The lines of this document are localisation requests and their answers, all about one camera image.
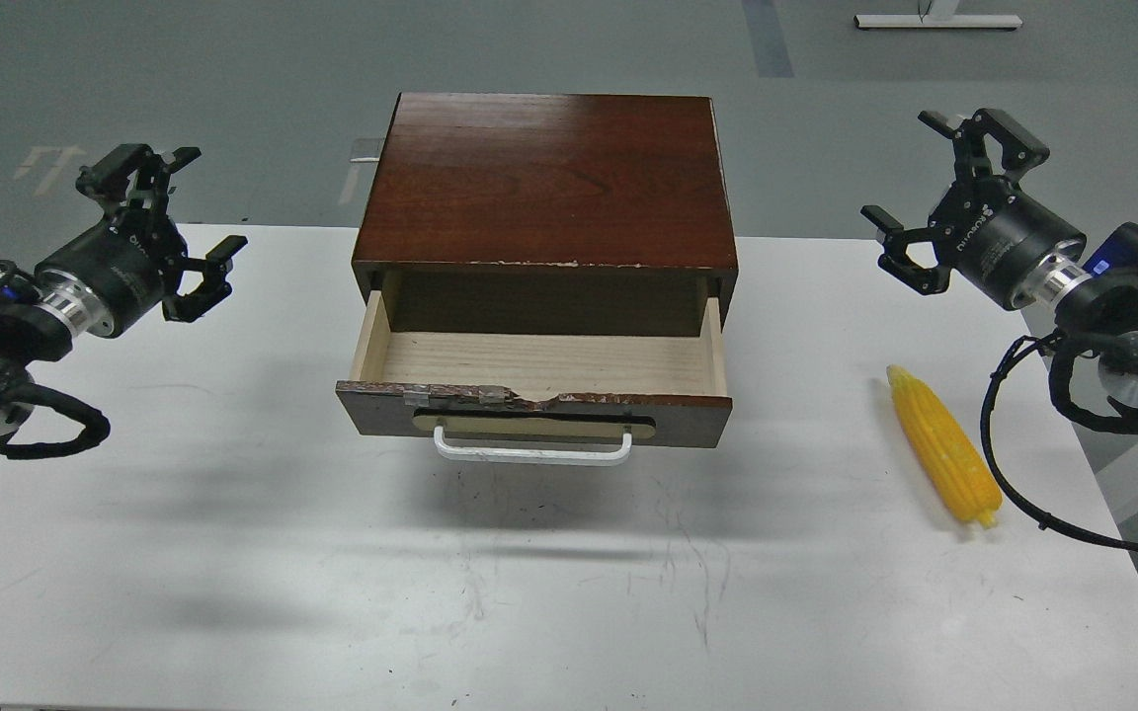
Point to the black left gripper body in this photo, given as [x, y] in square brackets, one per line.
[104, 280]

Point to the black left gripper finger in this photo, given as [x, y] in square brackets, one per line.
[212, 289]
[131, 185]

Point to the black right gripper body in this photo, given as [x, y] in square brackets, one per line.
[995, 235]

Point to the yellow corn cob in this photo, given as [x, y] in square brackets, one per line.
[955, 468]

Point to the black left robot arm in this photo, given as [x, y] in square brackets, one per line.
[38, 422]

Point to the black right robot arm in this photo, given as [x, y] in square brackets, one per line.
[1093, 380]

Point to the light wood drawer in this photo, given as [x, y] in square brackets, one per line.
[555, 356]

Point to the dark wooden drawer cabinet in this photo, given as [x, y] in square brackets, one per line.
[571, 185]

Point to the white drawer handle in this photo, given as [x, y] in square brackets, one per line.
[492, 454]

